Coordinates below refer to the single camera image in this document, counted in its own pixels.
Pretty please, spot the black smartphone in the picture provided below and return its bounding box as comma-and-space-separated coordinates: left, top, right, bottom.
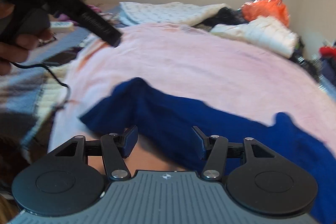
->
42, 47, 83, 67

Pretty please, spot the black cable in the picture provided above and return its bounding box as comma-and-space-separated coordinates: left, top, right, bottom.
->
10, 61, 72, 109

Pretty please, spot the pile of clothes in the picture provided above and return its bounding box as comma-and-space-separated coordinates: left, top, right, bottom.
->
290, 38, 335, 101

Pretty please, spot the orange plastic bag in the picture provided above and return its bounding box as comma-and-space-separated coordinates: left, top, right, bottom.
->
241, 0, 290, 27

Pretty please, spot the pink bed blanket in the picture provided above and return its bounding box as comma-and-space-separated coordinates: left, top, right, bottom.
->
49, 24, 335, 152

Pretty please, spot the white patterned quilt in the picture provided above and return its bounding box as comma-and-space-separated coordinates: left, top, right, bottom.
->
119, 2, 227, 26

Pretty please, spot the white remote control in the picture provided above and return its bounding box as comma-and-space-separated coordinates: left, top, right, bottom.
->
50, 21, 75, 34

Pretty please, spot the white puffer jacket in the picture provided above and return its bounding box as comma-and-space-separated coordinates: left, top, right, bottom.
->
210, 16, 299, 59

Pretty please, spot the person's left hand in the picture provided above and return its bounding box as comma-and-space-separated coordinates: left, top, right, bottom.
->
1, 0, 52, 76

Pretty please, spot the blue beaded sweater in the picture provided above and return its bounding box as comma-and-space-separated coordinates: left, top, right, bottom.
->
80, 78, 335, 223

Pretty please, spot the striped knit blanket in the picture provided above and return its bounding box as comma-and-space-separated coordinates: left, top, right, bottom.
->
1, 27, 89, 148

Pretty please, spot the dark patterned clothes heap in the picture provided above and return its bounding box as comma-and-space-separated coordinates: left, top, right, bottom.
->
194, 7, 248, 30

